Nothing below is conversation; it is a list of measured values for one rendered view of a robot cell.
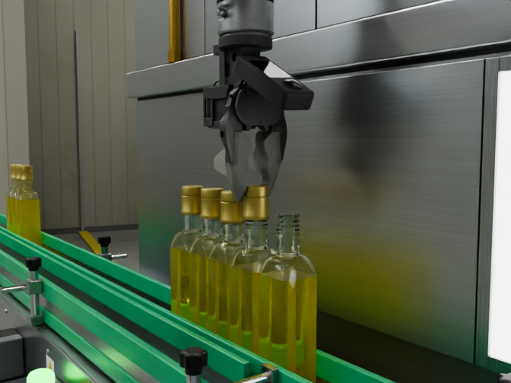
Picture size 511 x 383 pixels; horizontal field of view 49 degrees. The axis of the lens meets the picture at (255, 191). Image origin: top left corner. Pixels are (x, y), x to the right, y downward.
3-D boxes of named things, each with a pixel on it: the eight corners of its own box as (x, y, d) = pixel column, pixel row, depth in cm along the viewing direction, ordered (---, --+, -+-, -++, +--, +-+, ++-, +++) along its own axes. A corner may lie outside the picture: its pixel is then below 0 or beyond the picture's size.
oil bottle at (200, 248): (239, 374, 86) (239, 234, 84) (207, 383, 82) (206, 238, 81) (219, 362, 90) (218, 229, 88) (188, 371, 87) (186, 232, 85)
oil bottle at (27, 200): (42, 261, 166) (39, 165, 163) (22, 264, 162) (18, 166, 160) (36, 258, 170) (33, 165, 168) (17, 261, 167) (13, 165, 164)
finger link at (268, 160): (260, 193, 82) (252, 129, 80) (287, 196, 77) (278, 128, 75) (242, 197, 80) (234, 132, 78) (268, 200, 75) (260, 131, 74)
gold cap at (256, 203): (274, 219, 74) (274, 185, 74) (253, 221, 72) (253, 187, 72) (258, 216, 77) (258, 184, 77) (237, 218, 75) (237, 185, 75)
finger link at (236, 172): (220, 199, 78) (229, 132, 78) (245, 203, 73) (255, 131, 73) (201, 197, 76) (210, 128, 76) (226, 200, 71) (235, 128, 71)
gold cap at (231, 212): (250, 223, 79) (250, 191, 79) (229, 224, 77) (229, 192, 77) (236, 219, 82) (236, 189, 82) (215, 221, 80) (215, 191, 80)
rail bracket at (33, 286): (46, 327, 109) (43, 258, 107) (4, 335, 104) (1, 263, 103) (39, 321, 112) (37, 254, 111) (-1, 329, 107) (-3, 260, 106)
